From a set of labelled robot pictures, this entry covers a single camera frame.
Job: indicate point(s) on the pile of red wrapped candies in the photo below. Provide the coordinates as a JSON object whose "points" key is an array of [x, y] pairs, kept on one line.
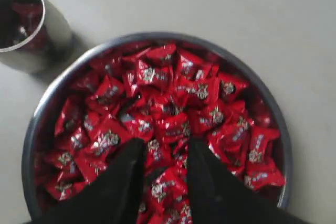
{"points": [[162, 129]]}

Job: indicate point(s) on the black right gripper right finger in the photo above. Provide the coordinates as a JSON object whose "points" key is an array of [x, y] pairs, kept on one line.
{"points": [[217, 196]]}

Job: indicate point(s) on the stainless steel bowl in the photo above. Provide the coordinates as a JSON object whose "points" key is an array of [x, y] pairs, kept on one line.
{"points": [[157, 127]]}

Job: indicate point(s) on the stainless steel cup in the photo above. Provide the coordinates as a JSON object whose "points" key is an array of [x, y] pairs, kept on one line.
{"points": [[34, 35]]}

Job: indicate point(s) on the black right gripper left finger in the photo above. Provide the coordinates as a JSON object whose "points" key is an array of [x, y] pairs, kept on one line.
{"points": [[114, 197]]}

